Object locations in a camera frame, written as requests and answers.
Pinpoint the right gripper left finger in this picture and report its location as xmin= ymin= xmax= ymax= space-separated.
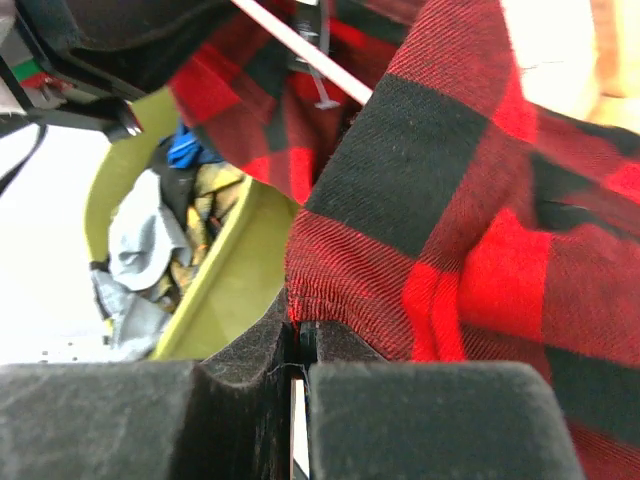
xmin=1 ymin=296 xmax=293 ymax=479

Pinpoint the red black plaid shirt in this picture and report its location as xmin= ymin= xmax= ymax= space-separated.
xmin=170 ymin=1 xmax=639 ymax=479

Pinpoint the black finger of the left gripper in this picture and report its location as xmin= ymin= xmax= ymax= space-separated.
xmin=14 ymin=1 xmax=235 ymax=95

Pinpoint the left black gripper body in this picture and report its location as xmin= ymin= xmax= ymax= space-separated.
xmin=1 ymin=1 xmax=143 ymax=142

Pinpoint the yellow plaid cloth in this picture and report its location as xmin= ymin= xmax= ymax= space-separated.
xmin=155 ymin=163 xmax=244 ymax=312

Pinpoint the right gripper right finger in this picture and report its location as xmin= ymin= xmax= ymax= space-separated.
xmin=299 ymin=322 xmax=584 ymax=479

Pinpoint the wooden clothes rack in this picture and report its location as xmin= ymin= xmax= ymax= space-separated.
xmin=589 ymin=0 xmax=640 ymax=133

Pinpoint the olive green laundry bin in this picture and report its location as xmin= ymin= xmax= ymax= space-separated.
xmin=84 ymin=89 xmax=297 ymax=360

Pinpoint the grey cloth in bin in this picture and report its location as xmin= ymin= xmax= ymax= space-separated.
xmin=91 ymin=170 xmax=192 ymax=361

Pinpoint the pink wire hanger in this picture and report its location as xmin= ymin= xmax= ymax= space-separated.
xmin=232 ymin=0 xmax=372 ymax=105

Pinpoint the blue cloth in bin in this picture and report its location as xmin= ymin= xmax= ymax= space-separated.
xmin=167 ymin=122 xmax=224 ymax=170

